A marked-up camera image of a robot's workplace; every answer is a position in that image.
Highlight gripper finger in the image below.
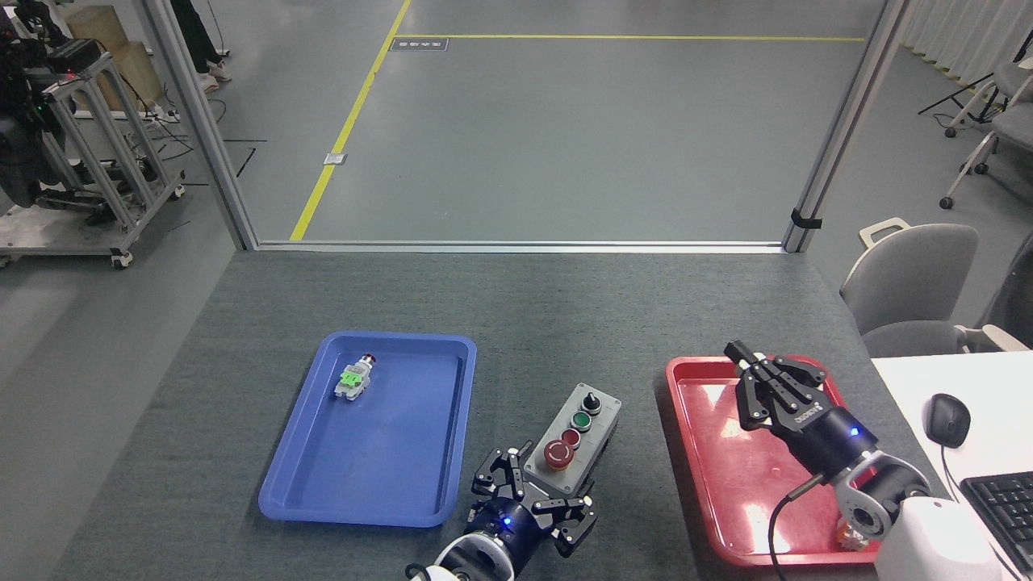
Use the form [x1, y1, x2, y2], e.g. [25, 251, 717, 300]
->
[735, 366, 809, 432]
[470, 441, 534, 504]
[531, 493, 599, 560]
[723, 340, 829, 405]

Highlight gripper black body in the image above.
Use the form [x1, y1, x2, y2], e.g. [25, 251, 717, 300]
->
[778, 405, 880, 478]
[465, 495, 558, 579]

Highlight grey control box with buttons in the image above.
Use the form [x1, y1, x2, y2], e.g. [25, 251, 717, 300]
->
[523, 382, 622, 497]

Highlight cardboard box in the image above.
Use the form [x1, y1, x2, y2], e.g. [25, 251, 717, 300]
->
[63, 6, 167, 114]

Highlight red plastic tray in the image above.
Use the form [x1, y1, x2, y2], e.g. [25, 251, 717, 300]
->
[665, 355, 917, 568]

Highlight white desk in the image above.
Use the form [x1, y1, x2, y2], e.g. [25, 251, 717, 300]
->
[870, 349, 1033, 581]

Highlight blue plastic tray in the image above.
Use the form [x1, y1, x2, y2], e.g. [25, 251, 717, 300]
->
[258, 331, 478, 529]

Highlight black computer mouse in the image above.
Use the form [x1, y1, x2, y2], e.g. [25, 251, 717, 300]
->
[923, 393, 972, 449]

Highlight black keyboard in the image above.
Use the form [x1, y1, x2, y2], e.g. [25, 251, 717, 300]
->
[959, 472, 1033, 578]

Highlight black mesh chair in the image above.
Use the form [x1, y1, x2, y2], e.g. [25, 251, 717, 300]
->
[979, 234, 1033, 352]

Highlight black stand leg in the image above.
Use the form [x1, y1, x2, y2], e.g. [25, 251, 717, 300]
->
[918, 71, 998, 118]

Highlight grey swivel chair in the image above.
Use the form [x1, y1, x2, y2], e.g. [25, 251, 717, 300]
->
[939, 105, 1033, 211]
[944, 61, 1033, 140]

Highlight white curtain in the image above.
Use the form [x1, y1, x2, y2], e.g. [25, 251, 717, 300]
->
[899, 0, 1033, 91]

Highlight person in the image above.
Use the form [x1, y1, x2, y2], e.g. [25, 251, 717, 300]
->
[169, 0, 233, 92]

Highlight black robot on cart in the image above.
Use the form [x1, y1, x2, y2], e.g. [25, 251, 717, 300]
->
[0, 0, 106, 212]

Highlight black mouse cable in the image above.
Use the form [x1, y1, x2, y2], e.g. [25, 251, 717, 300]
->
[940, 445, 1033, 579]

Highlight grey chair with white frame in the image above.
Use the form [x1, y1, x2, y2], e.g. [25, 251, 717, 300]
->
[839, 217, 1031, 358]

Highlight small switch with green label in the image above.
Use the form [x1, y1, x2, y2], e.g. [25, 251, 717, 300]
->
[334, 353, 380, 402]

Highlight silver horizontal rail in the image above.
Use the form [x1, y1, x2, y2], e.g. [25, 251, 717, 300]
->
[242, 239, 796, 256]

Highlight silver aluminium post with clip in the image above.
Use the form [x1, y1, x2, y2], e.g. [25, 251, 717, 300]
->
[782, 0, 910, 254]

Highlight black floor cables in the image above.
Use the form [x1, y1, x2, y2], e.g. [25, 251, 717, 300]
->
[145, 81, 269, 180]

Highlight aluminium frame cart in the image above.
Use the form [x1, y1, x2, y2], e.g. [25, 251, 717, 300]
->
[0, 52, 186, 271]

